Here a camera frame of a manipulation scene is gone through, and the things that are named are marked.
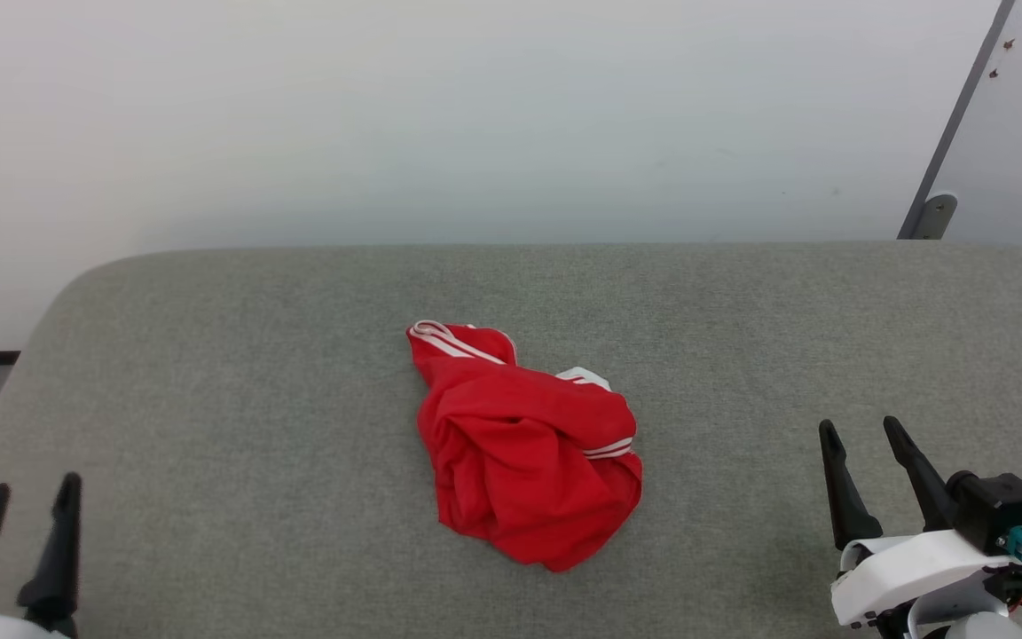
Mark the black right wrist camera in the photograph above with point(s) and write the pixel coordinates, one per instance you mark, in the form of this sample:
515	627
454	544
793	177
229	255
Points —
999	510

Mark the grey metal floor bracket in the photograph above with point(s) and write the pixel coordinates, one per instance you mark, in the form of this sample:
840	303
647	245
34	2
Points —
935	216

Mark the red garment with white trim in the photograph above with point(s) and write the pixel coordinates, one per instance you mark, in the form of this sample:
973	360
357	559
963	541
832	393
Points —
520	461

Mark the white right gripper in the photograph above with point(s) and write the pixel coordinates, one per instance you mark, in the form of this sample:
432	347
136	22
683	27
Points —
910	568

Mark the grey fabric sofa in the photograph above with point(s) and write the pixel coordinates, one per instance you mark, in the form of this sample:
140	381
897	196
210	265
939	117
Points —
254	426

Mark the grey slanted door post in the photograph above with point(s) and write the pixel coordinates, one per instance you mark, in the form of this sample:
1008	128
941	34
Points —
955	124

